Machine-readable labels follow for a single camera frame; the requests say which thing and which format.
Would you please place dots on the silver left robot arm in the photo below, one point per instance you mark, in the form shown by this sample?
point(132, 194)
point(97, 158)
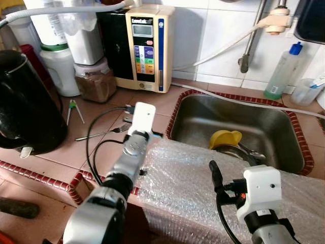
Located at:
point(117, 183)

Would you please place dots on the white blue tube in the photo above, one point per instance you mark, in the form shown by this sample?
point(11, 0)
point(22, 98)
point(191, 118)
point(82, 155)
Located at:
point(317, 81)

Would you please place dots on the white jug with green lid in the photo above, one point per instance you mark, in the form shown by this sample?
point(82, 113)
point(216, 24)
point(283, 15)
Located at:
point(61, 71)

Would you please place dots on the jar of brown powder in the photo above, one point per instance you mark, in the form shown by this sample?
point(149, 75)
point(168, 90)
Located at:
point(96, 84)

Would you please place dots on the white labelled bottle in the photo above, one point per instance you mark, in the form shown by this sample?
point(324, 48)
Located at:
point(48, 25)

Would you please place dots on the large steel sink basin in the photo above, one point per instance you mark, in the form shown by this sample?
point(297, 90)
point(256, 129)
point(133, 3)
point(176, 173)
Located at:
point(233, 119)

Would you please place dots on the black electric kettle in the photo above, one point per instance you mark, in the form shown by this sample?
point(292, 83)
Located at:
point(28, 107)

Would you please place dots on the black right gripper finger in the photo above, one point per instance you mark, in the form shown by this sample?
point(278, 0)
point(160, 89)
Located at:
point(216, 175)

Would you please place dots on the clear plastic cup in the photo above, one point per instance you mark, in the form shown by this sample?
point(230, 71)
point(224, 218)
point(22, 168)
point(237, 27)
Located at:
point(304, 92)

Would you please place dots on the small green tipped tongs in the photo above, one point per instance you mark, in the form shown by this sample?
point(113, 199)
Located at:
point(74, 108)

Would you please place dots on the yellow plastic bowl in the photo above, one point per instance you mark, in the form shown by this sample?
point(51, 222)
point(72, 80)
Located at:
point(226, 138)

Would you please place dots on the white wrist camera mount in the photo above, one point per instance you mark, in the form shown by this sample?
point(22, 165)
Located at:
point(261, 190)
point(143, 118)

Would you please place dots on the dark red container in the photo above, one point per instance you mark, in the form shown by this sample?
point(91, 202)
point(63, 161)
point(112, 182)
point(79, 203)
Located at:
point(30, 58)

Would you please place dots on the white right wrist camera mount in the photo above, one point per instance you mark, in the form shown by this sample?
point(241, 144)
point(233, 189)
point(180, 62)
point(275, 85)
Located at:
point(261, 190)

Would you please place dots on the metal wall pipe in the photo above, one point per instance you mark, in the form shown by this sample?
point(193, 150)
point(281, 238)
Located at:
point(251, 35)

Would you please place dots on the dark hanging tray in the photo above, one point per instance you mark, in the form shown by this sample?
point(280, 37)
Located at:
point(310, 20)

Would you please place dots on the frosted white container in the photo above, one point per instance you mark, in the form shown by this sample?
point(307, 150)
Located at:
point(84, 35)

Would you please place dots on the steel fork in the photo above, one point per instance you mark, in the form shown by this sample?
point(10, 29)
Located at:
point(101, 134)

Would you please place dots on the clear bubble wrap sheet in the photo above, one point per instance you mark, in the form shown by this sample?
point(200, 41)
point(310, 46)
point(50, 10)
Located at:
point(213, 198)

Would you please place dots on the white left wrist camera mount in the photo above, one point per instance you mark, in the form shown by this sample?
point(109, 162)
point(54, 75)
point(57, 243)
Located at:
point(143, 118)

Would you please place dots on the clear bottle with blue cap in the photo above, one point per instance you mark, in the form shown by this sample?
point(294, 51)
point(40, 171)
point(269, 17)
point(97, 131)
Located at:
point(284, 71)

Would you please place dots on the dark cylindrical pestle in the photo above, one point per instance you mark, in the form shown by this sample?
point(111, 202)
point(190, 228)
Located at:
point(18, 207)

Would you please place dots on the steel bowl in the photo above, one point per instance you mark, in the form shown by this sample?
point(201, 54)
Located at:
point(236, 154)

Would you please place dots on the beige water diverter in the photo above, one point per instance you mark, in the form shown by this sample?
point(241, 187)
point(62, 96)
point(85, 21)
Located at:
point(277, 23)

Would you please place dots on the beige black water ionizer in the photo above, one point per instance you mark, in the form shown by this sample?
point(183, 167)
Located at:
point(144, 48)

